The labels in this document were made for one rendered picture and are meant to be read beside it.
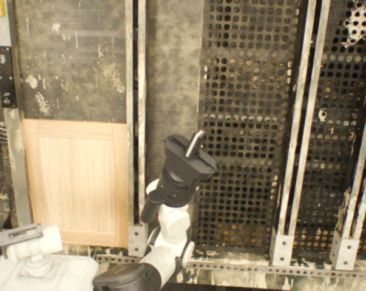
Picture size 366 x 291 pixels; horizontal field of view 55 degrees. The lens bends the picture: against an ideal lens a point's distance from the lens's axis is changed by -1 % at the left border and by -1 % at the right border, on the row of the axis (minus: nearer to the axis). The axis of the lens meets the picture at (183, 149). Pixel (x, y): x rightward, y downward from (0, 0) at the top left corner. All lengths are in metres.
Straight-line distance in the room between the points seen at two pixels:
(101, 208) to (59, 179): 0.18
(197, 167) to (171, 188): 0.09
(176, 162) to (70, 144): 0.62
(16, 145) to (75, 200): 0.28
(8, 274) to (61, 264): 0.12
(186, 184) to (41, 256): 0.37
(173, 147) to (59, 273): 0.41
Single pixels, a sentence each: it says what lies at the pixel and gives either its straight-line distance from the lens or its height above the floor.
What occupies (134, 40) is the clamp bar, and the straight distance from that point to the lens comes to 1.14.
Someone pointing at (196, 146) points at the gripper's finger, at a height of 1.62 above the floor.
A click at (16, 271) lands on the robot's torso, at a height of 1.35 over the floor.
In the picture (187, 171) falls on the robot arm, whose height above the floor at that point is 1.56.
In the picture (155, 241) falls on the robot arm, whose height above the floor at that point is 1.17.
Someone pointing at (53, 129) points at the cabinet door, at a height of 1.27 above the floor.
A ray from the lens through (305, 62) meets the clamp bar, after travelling 1.13.
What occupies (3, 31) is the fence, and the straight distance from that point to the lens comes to 1.28.
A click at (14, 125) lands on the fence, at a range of 1.32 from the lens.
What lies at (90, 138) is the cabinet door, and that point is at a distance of 1.25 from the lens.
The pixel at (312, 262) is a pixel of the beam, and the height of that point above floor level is 0.90.
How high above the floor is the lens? 2.16
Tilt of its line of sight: 51 degrees down
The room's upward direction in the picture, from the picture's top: straight up
